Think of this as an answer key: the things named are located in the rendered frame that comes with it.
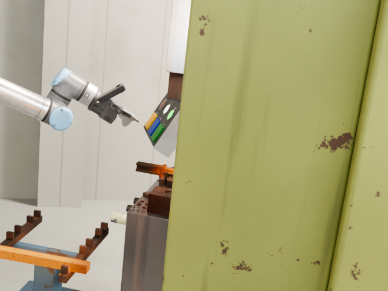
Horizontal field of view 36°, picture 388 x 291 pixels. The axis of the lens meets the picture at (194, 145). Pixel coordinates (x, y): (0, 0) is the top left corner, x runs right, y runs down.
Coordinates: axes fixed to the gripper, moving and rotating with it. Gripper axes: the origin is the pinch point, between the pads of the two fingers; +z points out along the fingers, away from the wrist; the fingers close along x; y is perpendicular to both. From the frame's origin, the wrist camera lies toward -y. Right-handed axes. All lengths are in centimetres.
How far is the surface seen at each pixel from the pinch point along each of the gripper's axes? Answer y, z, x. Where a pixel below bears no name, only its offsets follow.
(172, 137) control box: -1.9, 15.3, 5.5
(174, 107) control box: -11.7, 11.5, -3.9
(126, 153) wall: 53, 48, -177
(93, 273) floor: 98, 43, -65
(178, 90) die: -23, -6, 54
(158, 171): 5.2, 6.4, 44.8
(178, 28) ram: -39, -18, 58
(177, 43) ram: -35, -16, 58
